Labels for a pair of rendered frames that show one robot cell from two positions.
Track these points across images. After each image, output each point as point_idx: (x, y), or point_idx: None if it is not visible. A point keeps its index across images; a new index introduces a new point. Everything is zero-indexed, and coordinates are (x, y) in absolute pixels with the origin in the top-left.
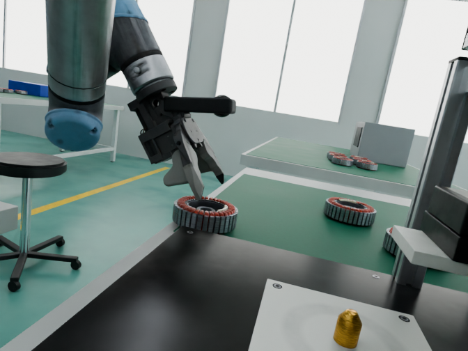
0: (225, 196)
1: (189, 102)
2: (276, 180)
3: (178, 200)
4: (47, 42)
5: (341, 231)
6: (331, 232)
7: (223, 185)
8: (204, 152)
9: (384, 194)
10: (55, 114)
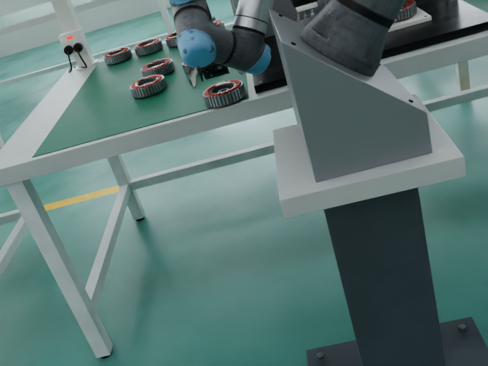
0: (148, 123)
1: None
2: (38, 143)
3: (228, 91)
4: (269, 3)
5: (184, 84)
6: (190, 84)
7: (108, 139)
8: None
9: (35, 110)
10: (268, 46)
